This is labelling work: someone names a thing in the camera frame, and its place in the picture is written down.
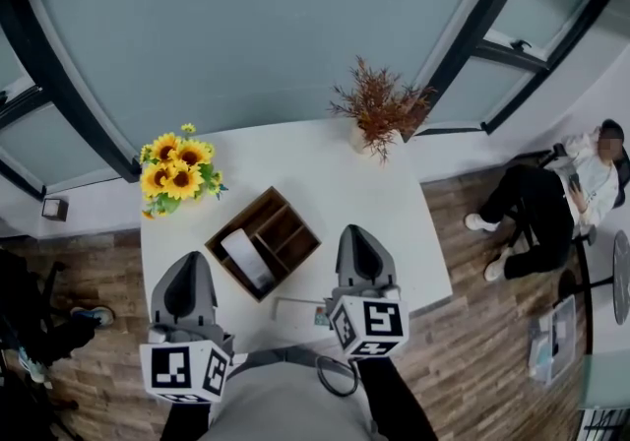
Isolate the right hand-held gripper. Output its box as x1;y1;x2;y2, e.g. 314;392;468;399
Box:
323;223;410;360

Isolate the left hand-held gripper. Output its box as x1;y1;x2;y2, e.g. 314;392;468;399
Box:
139;251;235;405

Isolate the white remote control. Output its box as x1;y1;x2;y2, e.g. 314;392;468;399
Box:
273;296;332;328

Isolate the brown wooden container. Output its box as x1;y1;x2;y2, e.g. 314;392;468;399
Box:
204;186;323;304

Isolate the person's left forearm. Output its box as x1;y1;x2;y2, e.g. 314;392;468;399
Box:
158;398;214;441

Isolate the person's right forearm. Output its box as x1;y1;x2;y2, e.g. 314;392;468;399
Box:
355;353;439;441

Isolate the white oblong device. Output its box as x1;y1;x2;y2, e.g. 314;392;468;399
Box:
220;227;276;290

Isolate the person's grey torso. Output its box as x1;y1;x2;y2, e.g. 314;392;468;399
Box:
198;358;376;441

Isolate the yellow sunflower bouquet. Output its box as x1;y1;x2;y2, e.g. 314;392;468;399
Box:
138;122;229;221

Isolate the white vase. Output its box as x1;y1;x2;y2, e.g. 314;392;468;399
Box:
349;121;403;156

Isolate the clear plastic storage box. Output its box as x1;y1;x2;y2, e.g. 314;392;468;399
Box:
528;294;579;386

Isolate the dried reddish-brown plant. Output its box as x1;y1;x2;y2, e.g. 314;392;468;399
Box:
328;55;437;166

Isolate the glass-top table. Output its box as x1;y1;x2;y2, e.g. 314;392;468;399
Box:
575;348;630;441

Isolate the black round side table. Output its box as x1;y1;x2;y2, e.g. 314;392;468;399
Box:
558;228;630;356

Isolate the black office chair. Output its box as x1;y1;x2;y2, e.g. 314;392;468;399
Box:
505;142;630;256

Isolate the black cable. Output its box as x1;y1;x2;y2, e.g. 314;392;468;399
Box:
314;354;361;399

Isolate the small dark wall box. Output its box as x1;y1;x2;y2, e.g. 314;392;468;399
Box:
40;196;70;223

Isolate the black window frame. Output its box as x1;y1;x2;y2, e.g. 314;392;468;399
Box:
414;0;616;138
0;0;143;202

